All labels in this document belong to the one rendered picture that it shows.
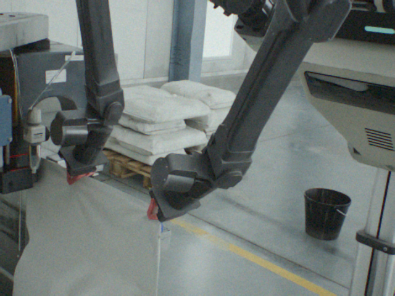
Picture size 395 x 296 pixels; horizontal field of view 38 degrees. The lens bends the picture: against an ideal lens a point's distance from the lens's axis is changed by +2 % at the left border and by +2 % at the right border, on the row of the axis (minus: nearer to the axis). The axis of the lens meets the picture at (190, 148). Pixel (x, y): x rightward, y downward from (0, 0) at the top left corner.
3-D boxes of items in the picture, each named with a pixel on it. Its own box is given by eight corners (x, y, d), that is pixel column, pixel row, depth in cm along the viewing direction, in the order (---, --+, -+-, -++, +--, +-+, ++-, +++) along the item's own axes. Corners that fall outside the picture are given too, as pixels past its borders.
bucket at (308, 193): (354, 235, 373) (360, 198, 365) (330, 248, 352) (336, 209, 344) (313, 219, 392) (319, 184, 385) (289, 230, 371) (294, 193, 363)
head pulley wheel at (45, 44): (57, 50, 139) (57, 40, 138) (23, 51, 133) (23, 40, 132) (36, 45, 145) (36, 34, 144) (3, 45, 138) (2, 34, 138)
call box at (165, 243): (170, 249, 164) (171, 230, 162) (150, 258, 158) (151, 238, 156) (152, 239, 169) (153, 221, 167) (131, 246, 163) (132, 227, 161)
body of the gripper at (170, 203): (145, 191, 108) (167, 175, 103) (182, 180, 116) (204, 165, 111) (159, 222, 107) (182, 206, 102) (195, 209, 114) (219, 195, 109)
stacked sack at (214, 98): (242, 107, 490) (244, 90, 486) (208, 113, 459) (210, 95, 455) (186, 92, 533) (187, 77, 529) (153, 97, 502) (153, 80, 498)
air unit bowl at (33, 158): (43, 168, 134) (43, 143, 132) (31, 171, 132) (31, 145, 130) (36, 165, 136) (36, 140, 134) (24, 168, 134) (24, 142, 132)
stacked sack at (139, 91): (177, 108, 469) (178, 91, 465) (112, 116, 425) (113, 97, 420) (144, 98, 498) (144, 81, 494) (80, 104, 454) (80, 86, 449)
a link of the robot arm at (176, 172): (247, 176, 98) (233, 136, 102) (195, 166, 91) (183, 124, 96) (207, 210, 105) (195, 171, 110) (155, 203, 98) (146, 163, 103)
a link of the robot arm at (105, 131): (119, 129, 123) (109, 110, 125) (91, 130, 118) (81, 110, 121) (107, 150, 127) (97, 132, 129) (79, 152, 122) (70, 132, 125)
